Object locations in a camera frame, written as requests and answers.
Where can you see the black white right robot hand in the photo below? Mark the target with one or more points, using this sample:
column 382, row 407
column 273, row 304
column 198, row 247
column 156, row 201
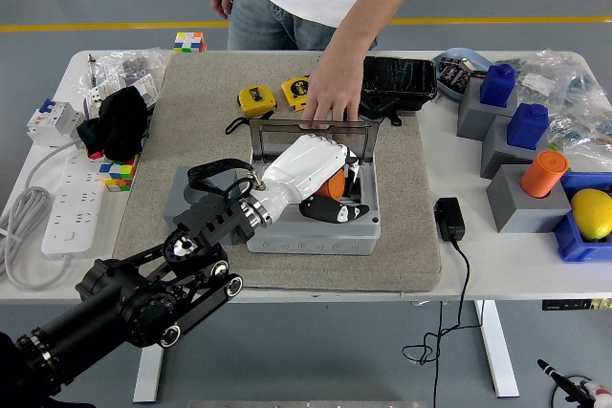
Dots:
column 554, row 374

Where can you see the person's left hand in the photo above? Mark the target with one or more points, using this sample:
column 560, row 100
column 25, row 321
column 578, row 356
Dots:
column 334, row 88

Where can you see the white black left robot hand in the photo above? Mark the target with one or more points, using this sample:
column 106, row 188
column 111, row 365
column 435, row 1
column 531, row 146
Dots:
column 306, row 164

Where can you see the smoky transparent box lid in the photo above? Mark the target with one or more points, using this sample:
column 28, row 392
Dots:
column 282, row 140

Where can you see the orange cylinder battery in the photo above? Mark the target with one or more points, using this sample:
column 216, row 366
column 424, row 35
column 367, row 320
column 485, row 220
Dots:
column 542, row 176
column 334, row 186

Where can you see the person's left forearm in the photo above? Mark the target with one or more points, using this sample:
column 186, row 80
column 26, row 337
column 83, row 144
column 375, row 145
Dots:
column 373, row 11

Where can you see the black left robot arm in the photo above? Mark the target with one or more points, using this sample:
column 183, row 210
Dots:
column 143, row 303

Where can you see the grey plastic junction box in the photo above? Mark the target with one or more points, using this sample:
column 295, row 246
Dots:
column 325, row 241

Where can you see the colourful puzzle cube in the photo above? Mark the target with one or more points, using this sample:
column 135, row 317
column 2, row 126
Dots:
column 189, row 41
column 119, row 171

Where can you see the white table leg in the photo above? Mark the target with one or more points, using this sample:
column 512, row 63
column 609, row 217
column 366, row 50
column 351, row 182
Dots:
column 497, row 350
column 148, row 379

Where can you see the black plastic tray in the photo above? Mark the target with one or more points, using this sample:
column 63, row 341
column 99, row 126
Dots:
column 401, row 78

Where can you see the black table control panel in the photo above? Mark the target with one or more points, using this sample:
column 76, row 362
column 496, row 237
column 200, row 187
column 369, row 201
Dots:
column 564, row 305

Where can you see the grey-brown table mat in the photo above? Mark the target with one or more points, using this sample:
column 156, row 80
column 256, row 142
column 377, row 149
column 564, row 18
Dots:
column 191, row 92

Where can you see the clear bags of small parts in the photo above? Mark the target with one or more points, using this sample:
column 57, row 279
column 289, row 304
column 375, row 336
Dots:
column 143, row 61
column 574, row 92

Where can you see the dark snack packets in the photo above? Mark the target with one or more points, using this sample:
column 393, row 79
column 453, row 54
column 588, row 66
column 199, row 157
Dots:
column 454, row 74

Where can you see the blue plastic bin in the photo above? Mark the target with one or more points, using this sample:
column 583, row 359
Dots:
column 581, row 250

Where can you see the light blue bowl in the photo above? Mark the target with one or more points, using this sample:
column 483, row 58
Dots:
column 461, row 51

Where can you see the grey block with round hole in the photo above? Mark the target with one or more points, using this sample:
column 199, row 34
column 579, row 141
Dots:
column 174, row 202
column 521, row 214

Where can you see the grey plastic block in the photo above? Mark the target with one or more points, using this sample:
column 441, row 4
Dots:
column 473, row 119
column 497, row 155

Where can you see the small metal tool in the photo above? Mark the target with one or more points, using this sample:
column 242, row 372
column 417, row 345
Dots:
column 91, row 71

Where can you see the black power adapter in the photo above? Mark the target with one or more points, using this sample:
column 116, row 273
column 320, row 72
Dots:
column 449, row 219

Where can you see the blue bottle-shaped block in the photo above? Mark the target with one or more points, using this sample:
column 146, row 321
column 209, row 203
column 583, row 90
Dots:
column 497, row 85
column 526, row 128

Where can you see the black cloth pouch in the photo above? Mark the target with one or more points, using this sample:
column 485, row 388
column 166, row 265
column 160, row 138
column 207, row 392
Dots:
column 119, row 126

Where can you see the yellow lemon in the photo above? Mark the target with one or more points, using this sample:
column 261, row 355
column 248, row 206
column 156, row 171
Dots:
column 593, row 214

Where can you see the white blue circuit breaker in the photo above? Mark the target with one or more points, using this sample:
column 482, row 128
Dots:
column 48, row 121

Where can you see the white power strip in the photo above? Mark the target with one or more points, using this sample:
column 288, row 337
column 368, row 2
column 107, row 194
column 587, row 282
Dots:
column 72, row 198

